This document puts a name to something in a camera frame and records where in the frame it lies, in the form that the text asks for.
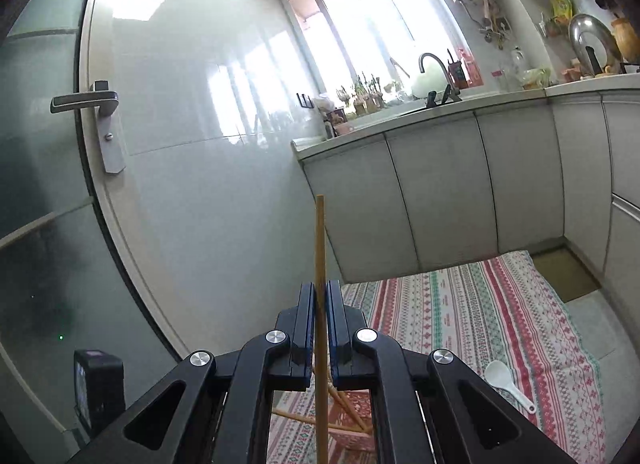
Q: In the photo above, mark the striped patterned tablecloth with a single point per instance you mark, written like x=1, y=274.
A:
x=475, y=304

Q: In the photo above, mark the white kitchen counter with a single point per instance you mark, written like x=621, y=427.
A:
x=450, y=111

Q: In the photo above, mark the curved metal faucet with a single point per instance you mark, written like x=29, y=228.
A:
x=442, y=64

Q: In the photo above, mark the pile of wooden chopsticks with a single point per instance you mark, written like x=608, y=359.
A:
x=295, y=415

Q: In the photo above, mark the kitchen window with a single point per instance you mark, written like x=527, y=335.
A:
x=360, y=29

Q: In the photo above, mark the clear glass bottle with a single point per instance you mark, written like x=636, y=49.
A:
x=517, y=69

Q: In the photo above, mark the brown floor mat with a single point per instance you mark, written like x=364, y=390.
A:
x=565, y=274

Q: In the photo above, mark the black wall hook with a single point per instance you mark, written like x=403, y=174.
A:
x=305, y=100

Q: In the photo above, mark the red box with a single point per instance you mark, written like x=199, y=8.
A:
x=470, y=69

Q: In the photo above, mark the frosted glass door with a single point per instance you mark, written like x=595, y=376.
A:
x=45, y=194

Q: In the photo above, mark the yellow food packet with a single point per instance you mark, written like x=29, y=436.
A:
x=561, y=9

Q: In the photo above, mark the long single wooden chopstick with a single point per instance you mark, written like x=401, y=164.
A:
x=320, y=254

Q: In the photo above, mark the hanging kitchen utensils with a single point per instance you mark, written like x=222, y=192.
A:
x=492, y=24

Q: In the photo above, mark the white round bowl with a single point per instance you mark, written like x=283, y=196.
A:
x=425, y=85

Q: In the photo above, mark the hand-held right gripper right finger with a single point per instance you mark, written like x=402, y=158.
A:
x=334, y=329

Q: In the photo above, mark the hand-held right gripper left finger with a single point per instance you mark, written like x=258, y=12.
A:
x=307, y=319

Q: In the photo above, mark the bagged green vegetable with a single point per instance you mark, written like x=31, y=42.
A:
x=535, y=78

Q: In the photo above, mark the steel pot lid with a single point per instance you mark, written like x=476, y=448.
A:
x=590, y=41

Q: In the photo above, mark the white plastic spoon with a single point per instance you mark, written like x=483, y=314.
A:
x=500, y=375

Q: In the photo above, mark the white base cabinet unit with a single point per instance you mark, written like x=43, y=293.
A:
x=440, y=194

